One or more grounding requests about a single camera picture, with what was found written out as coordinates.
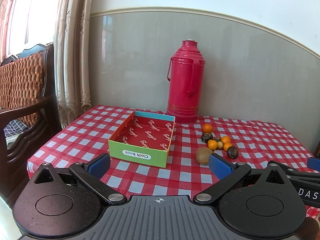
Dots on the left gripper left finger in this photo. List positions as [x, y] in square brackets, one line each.
[89, 175]

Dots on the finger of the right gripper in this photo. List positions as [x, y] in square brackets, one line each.
[313, 163]

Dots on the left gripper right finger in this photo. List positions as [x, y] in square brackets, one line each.
[229, 176]

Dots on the orange mandarin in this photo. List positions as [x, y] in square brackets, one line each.
[226, 146]
[212, 145]
[225, 139]
[207, 128]

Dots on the pale longan fruit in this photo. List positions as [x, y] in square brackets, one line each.
[219, 145]

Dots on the brown kiwi fruit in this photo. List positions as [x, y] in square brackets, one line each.
[202, 155]

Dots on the red checkered tablecloth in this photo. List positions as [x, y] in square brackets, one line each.
[87, 137]

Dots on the colourful cardboard box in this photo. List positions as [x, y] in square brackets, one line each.
[143, 138]

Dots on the dark wooden armchair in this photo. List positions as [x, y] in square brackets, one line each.
[27, 95]

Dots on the blue plaid cloth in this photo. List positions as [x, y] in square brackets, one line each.
[14, 127]

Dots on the red thermos flask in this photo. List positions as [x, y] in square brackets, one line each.
[185, 74]

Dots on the beige lace curtain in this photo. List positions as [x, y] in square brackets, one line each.
[71, 62]

